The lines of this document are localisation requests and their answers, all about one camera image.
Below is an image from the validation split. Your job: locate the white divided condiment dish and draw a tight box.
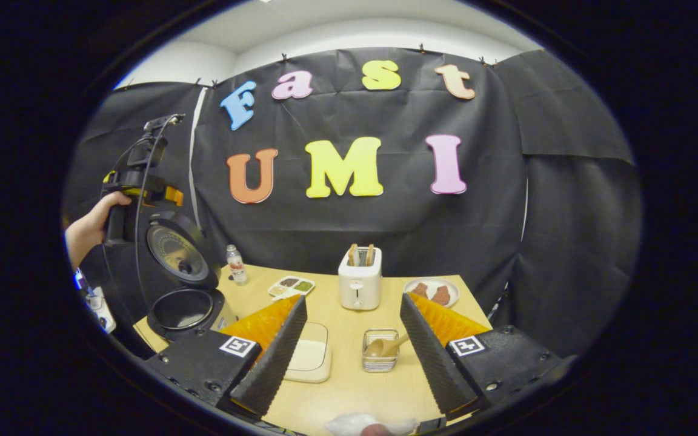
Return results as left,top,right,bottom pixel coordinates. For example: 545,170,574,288
267,276,316,302

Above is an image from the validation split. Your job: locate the white round plate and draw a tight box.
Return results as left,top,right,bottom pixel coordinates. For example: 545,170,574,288
402,277,460,308

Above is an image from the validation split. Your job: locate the black backdrop cloth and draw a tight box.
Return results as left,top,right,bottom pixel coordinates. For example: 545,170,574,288
63,47,643,358

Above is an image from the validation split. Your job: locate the white toaster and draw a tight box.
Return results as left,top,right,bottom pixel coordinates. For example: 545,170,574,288
338,247,383,311

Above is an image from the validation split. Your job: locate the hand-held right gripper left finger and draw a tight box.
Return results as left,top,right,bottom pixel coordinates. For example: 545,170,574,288
145,295,308,418

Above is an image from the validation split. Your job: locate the metal wire chopstick holder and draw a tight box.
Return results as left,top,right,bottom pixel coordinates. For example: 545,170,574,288
362,329,400,372

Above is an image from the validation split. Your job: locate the clear plastic water bottle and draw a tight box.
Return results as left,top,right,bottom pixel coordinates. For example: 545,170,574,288
226,245,248,285

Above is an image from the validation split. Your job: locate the dark grey rice cooker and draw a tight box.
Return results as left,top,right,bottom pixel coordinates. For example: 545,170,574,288
143,209,234,343

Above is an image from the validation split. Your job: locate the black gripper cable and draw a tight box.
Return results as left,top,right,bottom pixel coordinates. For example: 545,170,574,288
110,118,174,303

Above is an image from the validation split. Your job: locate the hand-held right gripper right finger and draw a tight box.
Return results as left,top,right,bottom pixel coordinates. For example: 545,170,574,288
399,292,574,423

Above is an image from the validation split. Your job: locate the wooden spoon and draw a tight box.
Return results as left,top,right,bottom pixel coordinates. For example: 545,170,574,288
365,333,411,358

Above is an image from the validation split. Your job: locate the clear plastic box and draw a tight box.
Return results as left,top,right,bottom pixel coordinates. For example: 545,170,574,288
282,321,333,383

